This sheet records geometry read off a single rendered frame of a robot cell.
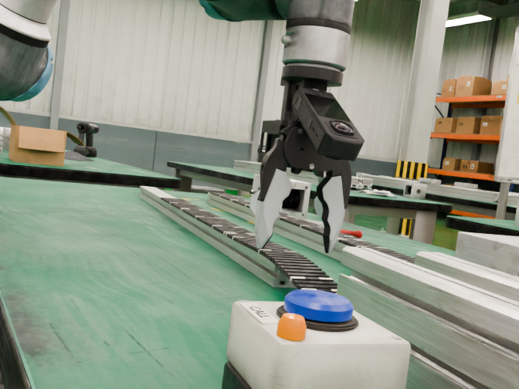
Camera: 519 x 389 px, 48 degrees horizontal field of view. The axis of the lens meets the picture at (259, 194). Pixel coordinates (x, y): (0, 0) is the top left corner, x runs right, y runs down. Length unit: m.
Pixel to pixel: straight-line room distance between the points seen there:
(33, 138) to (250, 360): 2.30
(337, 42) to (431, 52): 8.17
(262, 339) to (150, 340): 0.16
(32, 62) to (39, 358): 0.67
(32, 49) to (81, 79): 10.66
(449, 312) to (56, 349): 0.26
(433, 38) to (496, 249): 8.30
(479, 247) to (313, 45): 0.28
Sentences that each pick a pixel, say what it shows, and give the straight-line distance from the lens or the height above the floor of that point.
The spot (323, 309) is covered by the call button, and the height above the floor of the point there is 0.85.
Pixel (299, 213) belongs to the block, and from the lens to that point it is 1.50.
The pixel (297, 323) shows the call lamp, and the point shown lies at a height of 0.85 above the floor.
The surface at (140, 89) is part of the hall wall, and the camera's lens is 11.94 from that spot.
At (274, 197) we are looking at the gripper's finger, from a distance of 0.65.
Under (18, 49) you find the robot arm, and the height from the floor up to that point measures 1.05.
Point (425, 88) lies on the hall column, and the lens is 8.74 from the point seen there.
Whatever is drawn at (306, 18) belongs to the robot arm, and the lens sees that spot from 0.68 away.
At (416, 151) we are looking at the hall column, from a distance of 8.67.
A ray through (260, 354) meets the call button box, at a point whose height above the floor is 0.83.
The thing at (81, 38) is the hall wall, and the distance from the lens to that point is 11.74.
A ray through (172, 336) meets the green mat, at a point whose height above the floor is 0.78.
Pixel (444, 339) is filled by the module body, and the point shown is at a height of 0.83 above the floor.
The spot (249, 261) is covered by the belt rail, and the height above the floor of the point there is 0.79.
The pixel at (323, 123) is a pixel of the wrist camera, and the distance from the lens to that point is 0.60.
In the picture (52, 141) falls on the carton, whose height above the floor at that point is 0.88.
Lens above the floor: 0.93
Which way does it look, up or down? 4 degrees down
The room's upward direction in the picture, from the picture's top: 7 degrees clockwise
